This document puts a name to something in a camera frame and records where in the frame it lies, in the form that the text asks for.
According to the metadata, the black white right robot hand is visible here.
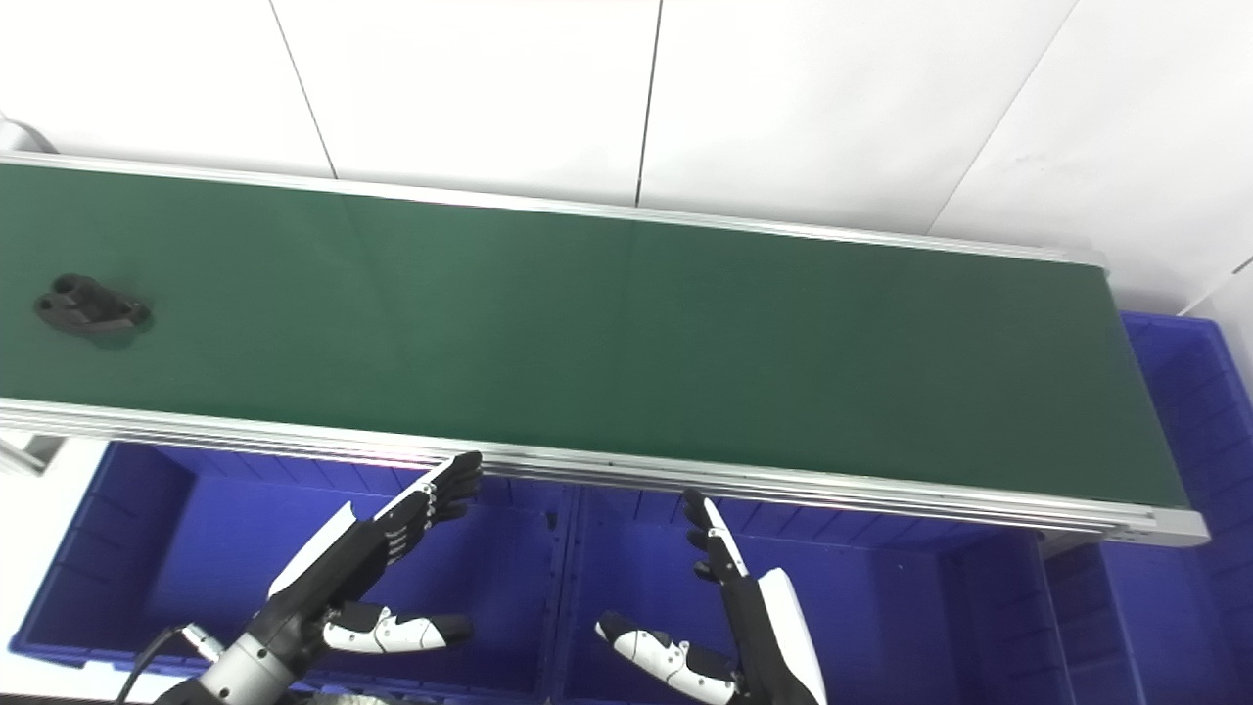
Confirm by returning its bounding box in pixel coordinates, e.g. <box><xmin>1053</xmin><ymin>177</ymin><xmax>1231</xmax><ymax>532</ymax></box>
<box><xmin>595</xmin><ymin>488</ymin><xmax>829</xmax><ymax>705</ymax></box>

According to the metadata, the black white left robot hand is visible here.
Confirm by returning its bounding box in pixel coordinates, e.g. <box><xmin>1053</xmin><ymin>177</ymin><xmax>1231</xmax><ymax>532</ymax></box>
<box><xmin>250</xmin><ymin>450</ymin><xmax>484</xmax><ymax>677</ymax></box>

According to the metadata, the black flanged metal part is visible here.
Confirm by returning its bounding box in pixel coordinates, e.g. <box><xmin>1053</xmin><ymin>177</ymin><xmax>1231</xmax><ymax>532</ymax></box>
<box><xmin>33</xmin><ymin>273</ymin><xmax>156</xmax><ymax>340</ymax></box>

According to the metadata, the blue plastic bin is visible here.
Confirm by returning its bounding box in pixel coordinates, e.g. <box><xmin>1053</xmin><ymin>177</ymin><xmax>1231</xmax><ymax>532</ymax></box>
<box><xmin>1038</xmin><ymin>311</ymin><xmax>1253</xmax><ymax>705</ymax></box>
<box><xmin>553</xmin><ymin>485</ymin><xmax>1074</xmax><ymax>705</ymax></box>
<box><xmin>10</xmin><ymin>441</ymin><xmax>575</xmax><ymax>702</ymax></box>

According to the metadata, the green conveyor belt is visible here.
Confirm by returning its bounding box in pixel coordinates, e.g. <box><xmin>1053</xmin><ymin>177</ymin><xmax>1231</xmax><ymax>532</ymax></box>
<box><xmin>0</xmin><ymin>151</ymin><xmax>1213</xmax><ymax>548</ymax></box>
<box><xmin>0</xmin><ymin>162</ymin><xmax>1191</xmax><ymax>510</ymax></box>

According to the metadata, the grey conveyor support leg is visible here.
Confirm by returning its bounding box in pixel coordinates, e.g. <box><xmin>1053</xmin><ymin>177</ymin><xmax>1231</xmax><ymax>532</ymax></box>
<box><xmin>0</xmin><ymin>431</ymin><xmax>70</xmax><ymax>478</ymax></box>

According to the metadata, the grey conveyor end housing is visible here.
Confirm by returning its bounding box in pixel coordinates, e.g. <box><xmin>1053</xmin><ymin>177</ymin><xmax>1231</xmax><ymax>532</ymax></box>
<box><xmin>0</xmin><ymin>113</ymin><xmax>62</xmax><ymax>158</ymax></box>

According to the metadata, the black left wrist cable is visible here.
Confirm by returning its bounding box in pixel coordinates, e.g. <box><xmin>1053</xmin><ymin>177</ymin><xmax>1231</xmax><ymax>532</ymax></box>
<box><xmin>116</xmin><ymin>623</ymin><xmax>222</xmax><ymax>705</ymax></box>

